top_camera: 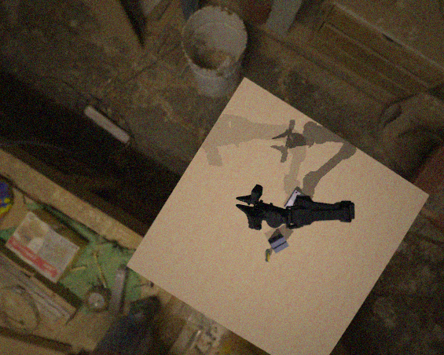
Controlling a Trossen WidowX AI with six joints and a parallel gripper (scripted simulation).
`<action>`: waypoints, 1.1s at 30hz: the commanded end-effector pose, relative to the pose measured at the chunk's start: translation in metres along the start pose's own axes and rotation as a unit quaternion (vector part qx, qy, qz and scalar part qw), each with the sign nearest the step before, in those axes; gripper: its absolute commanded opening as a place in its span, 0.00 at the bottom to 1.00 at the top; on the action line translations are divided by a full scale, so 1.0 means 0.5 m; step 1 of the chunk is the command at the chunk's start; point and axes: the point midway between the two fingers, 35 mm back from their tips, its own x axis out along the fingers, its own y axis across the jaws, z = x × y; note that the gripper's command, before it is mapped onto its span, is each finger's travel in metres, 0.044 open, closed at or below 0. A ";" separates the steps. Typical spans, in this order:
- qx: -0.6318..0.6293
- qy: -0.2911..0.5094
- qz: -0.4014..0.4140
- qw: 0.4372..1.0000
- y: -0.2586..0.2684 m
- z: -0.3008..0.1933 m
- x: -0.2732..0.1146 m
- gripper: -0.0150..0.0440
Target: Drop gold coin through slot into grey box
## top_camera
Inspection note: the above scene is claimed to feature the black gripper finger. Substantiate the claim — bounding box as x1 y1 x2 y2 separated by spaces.
236 195 251 206
236 204 253 216

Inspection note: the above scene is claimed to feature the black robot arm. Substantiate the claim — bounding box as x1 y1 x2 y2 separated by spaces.
248 196 355 230

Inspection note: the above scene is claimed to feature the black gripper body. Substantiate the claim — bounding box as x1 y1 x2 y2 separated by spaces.
250 185 274 217

